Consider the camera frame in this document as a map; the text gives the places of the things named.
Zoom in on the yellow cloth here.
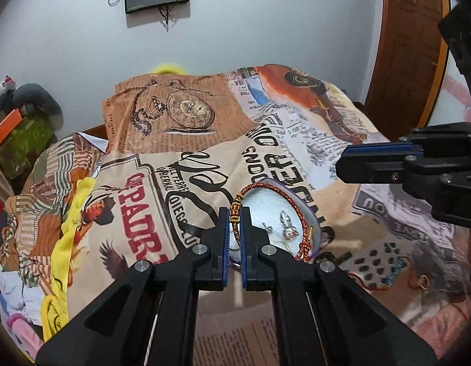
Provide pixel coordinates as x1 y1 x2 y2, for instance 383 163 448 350
39 177 96 342

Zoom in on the wooden door frame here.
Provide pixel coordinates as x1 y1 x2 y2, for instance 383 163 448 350
420 0 455 130

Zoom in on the thin red string bracelet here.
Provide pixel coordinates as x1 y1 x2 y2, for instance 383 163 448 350
350 272 389 292

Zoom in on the black monitor cable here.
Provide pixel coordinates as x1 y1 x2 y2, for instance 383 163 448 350
158 2 183 33

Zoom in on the grey plush cushion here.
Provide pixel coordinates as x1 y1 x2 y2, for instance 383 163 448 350
12 83 64 130

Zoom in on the red braided bracelet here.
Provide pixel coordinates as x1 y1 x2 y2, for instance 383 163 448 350
228 183 316 264

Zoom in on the dark cloth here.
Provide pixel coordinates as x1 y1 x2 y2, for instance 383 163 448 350
437 4 471 84

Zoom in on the green box with orange item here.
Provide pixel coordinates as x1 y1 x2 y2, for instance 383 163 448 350
0 116 55 180

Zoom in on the blue bead bracelet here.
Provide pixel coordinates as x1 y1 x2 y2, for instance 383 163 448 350
384 257 408 286

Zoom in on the brown wooden door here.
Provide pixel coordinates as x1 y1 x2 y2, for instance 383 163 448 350
363 0 450 142

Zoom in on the gold earring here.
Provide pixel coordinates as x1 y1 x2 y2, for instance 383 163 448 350
409 274 431 291

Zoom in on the printed blanket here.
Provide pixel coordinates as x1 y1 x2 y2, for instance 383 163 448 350
0 63 471 366

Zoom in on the white cloth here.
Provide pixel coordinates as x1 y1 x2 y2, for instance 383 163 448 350
0 267 43 313

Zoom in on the silver ring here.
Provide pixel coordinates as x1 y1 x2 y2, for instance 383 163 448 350
278 210 300 239

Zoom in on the heart-shaped jewelry box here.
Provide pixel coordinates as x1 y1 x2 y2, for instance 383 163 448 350
228 178 328 271

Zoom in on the pink cloth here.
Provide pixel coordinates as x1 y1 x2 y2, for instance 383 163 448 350
8 313 43 363

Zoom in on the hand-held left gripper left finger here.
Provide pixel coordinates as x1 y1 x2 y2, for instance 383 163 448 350
35 206 230 366

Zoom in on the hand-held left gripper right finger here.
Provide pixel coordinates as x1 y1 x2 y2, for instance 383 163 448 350
241 206 438 366

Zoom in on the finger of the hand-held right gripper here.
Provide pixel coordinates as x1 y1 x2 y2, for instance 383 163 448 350
343 122 471 157
335 153 422 186

